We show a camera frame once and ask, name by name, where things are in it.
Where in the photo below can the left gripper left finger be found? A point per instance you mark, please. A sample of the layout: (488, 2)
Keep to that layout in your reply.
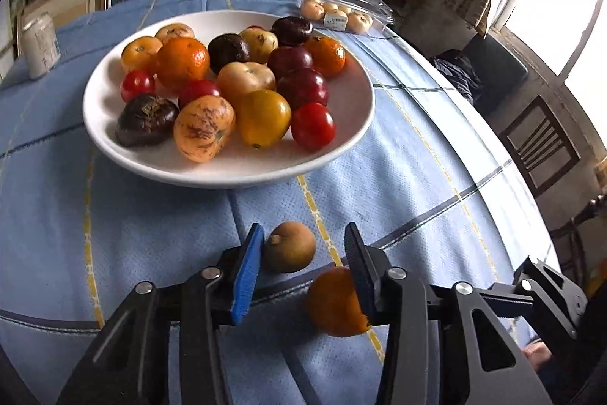
(244, 274)

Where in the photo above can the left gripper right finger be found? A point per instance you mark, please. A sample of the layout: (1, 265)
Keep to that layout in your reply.
(366, 277)

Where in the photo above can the brown kiwi-like fruit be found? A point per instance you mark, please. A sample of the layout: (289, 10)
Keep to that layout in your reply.
(290, 247)

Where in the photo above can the small yellow-orange tomato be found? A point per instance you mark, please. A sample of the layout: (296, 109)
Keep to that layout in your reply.
(263, 118)

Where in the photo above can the dark purple passion fruit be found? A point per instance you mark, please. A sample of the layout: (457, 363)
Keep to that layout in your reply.
(147, 120)

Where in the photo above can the red tomato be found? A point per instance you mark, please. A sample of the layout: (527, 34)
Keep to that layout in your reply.
(136, 83)
(197, 89)

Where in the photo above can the dark red apple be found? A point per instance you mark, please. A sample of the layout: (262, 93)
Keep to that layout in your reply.
(303, 86)

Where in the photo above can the pale peach apple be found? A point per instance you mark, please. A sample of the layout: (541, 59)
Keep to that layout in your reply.
(236, 79)

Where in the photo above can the large orange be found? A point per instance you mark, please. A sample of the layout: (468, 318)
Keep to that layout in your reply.
(180, 61)

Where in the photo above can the dark plum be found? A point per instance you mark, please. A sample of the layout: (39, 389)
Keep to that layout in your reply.
(227, 48)

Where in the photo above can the yellow pear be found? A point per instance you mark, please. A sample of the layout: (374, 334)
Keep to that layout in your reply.
(175, 30)

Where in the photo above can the yellow-orange pear fruit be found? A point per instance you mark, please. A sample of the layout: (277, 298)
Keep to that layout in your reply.
(203, 127)

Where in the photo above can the red apple front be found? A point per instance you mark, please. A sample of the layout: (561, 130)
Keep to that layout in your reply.
(286, 59)

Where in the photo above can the yellow-red apple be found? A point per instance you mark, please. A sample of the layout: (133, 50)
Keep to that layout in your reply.
(261, 43)

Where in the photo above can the blue checked tablecloth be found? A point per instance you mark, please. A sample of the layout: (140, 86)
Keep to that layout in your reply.
(430, 184)

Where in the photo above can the wooden chair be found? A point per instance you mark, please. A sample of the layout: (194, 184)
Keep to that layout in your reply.
(535, 137)

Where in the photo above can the white ceramic plate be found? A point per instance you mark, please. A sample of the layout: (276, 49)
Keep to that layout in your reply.
(317, 134)

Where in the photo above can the dark clothes pile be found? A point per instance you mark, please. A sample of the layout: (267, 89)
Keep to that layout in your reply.
(457, 68)

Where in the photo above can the clear plastic fruit box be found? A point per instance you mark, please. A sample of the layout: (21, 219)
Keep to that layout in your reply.
(360, 17)

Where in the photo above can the white drink can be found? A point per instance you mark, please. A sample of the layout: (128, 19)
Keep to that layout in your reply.
(40, 45)

